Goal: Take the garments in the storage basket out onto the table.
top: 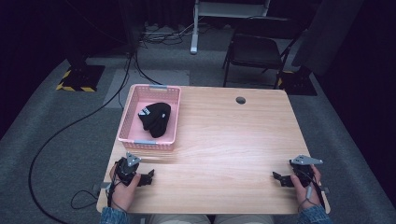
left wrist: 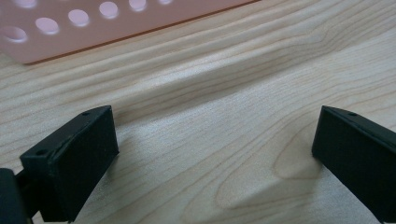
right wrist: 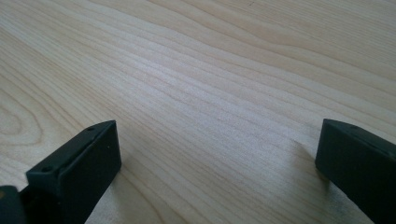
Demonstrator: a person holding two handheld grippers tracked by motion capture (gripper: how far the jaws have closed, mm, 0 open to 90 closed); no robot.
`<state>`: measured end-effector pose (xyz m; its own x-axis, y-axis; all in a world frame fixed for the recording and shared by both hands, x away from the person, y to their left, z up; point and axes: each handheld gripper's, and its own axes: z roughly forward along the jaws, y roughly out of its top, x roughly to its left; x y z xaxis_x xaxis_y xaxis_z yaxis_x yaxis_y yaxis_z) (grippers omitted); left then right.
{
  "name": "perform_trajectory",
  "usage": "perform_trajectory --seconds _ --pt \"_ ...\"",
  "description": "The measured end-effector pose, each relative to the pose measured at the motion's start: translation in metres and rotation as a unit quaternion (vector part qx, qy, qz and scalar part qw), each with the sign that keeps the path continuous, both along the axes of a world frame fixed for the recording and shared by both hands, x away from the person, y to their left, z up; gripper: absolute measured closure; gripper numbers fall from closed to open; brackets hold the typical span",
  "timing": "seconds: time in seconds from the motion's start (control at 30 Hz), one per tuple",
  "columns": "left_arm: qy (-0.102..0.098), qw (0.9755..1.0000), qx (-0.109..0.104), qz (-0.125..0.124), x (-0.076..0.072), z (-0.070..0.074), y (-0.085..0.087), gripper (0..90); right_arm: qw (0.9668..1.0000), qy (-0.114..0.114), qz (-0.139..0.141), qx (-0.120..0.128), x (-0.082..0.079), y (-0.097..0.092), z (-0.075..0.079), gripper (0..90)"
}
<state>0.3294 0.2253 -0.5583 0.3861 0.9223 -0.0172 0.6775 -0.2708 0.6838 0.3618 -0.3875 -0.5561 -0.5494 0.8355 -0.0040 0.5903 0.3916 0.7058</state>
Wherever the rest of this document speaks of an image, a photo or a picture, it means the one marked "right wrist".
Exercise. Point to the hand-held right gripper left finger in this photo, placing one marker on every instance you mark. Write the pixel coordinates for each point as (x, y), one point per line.
(77, 174)

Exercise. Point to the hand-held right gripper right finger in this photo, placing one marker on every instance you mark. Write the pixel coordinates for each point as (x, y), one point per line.
(358, 161)

